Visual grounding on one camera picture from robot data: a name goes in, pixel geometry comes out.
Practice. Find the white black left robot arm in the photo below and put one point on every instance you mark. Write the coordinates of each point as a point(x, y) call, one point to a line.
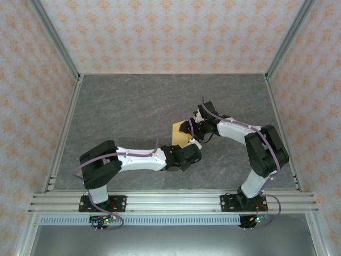
point(138, 160)

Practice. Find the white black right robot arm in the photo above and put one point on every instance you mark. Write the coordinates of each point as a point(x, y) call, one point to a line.
point(234, 130)

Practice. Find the grey metal shelf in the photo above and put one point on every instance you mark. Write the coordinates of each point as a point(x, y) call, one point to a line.
point(170, 241)

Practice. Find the small LED circuit board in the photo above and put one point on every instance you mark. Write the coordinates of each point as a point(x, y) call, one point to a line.
point(104, 220)
point(258, 219)

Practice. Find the aluminium corner strut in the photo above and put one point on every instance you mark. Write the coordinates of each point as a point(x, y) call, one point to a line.
point(317, 237)
point(26, 237)

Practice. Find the long aluminium base rail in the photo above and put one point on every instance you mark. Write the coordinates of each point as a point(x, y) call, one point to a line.
point(173, 201)

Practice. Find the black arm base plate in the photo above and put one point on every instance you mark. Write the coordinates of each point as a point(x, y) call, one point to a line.
point(120, 204)
point(226, 204)

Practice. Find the aluminium side rail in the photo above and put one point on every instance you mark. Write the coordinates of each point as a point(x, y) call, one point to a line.
point(64, 133)
point(283, 133)

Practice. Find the aluminium frame post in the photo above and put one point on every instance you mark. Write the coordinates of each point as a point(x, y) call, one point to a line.
point(53, 37)
point(290, 37)

